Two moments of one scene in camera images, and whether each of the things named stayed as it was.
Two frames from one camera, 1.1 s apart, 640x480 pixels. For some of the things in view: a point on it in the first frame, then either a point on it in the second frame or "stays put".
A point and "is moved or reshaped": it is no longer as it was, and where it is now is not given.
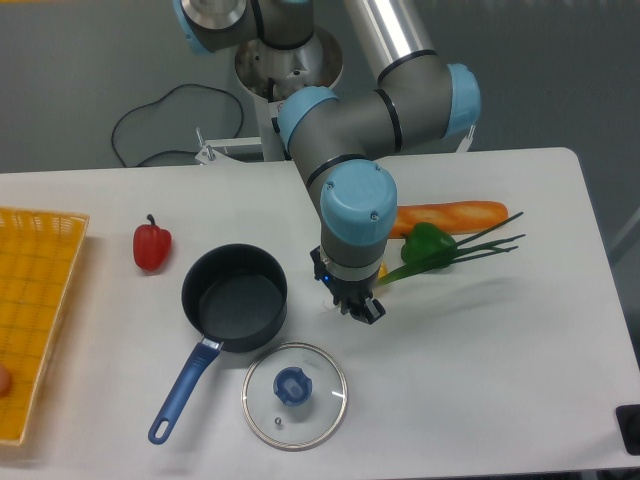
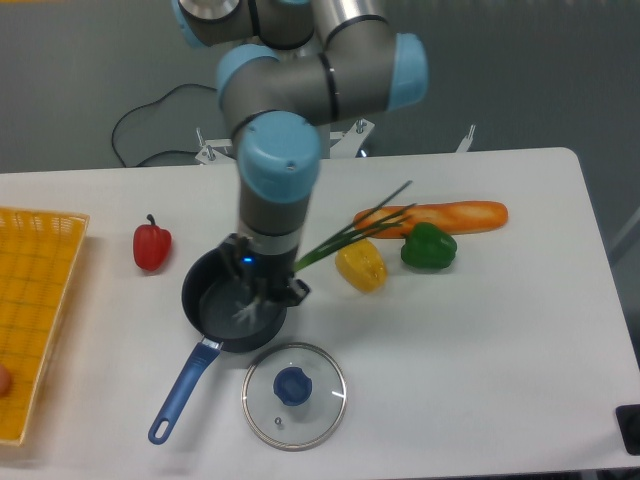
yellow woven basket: [39, 251] stays put
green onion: [466, 250] is moved or reshaped
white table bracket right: [466, 142] stays put
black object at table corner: [629, 419] stays put
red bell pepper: [151, 245] stays put
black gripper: [353, 296] → [270, 272]
